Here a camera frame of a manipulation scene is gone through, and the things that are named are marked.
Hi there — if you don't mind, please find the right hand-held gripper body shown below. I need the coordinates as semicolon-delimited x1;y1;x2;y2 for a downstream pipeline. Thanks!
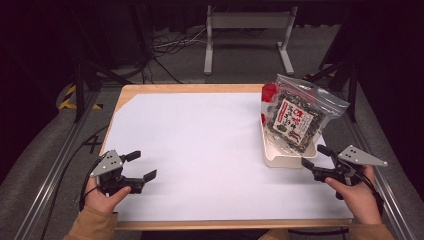
310;144;390;201

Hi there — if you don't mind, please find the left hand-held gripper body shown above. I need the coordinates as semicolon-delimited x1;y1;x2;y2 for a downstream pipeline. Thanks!
89;148;147;197

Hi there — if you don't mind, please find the white plastic divided bin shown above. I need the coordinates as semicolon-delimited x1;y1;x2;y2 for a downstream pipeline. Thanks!
261;113;319;169

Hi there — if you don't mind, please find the clear dried seaweed packet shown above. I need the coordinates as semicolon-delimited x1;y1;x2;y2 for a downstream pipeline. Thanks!
266;73;351;156

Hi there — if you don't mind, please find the red seasoning packet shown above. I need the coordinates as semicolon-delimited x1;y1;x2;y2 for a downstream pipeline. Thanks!
260;82;280;126

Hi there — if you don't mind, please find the person's left hand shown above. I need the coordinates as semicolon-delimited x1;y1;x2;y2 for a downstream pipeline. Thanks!
83;176;133;215

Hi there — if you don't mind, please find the person's right hand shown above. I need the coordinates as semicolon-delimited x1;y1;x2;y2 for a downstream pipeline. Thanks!
324;164;383;225

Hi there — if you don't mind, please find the white paper sheet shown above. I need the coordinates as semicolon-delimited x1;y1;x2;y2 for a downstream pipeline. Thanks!
99;92;354;222

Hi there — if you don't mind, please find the black metal stand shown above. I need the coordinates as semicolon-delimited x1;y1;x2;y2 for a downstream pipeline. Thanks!
70;59;134;123
299;59;360;123

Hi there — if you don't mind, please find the yellow black hazard tape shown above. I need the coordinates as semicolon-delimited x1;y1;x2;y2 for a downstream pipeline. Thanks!
57;84;105;111

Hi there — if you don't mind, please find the grey metal stand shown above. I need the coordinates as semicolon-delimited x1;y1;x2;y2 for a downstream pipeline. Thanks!
203;4;299;76

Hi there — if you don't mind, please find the left hand-held gripper cable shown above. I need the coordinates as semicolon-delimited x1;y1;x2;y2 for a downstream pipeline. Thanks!
78;159;103;213

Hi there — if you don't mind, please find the hand-held gripper cable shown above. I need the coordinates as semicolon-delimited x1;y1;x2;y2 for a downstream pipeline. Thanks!
78;159;103;213
287;171;385;236

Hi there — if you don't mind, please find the aluminium floor rail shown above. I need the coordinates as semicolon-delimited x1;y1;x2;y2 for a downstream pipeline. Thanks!
333;89;418;240
13;89;102;240

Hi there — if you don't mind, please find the right hand-held gripper cable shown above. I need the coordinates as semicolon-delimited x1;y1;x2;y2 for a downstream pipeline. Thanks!
287;171;385;236

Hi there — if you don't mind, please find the bundle of floor cables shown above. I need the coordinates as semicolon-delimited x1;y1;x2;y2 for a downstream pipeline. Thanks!
141;25;208;85

